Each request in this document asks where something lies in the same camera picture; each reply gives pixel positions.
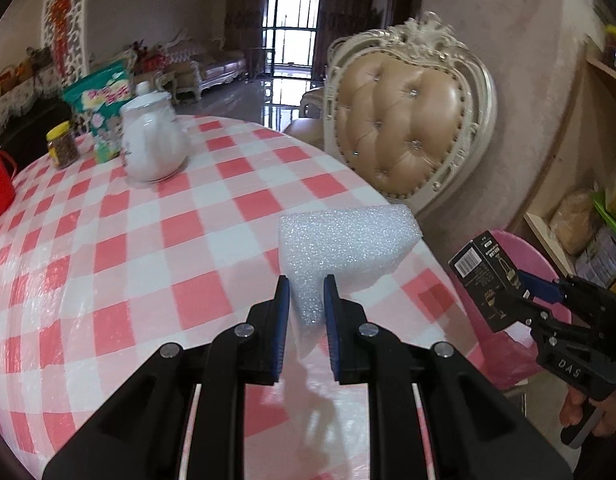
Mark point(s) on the green snack bag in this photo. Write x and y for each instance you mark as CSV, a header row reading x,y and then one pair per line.
x,y
96,101

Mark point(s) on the red chinese knot ornament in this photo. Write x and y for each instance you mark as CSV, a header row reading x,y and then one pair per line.
x,y
59,18

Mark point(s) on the white foam block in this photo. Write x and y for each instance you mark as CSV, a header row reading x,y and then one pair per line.
x,y
356,245

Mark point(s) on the black piano with lace cover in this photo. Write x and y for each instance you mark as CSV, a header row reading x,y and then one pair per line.
x,y
28,112

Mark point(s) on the white porcelain teapot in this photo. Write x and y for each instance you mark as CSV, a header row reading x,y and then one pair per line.
x,y
154,144

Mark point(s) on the pink checkered plastic tablecloth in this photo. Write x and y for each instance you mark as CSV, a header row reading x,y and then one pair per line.
x,y
97,272

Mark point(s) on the pink lined trash bin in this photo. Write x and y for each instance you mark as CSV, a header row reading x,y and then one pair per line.
x,y
509,357

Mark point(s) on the black carton box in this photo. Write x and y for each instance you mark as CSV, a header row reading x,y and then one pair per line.
x,y
490,277

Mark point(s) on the cream tufted leather chair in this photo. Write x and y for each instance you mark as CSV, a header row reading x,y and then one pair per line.
x,y
410,109

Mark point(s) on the white carved screen partition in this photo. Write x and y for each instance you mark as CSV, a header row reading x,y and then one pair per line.
x,y
77,61

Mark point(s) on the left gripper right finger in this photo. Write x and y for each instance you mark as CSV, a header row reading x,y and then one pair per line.
x,y
432,414

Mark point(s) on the balcony window door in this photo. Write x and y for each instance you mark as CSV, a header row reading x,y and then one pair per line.
x,y
288,37

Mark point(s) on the yellow lid jar centre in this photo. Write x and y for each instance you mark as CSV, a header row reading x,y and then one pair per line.
x,y
62,146

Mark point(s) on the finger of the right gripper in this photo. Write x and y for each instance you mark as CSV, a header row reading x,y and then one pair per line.
x,y
513,309
551,292

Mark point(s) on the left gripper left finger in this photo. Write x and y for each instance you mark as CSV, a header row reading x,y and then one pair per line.
x,y
183,409

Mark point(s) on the wooden shelf unit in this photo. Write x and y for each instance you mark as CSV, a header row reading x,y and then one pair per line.
x,y
583,154

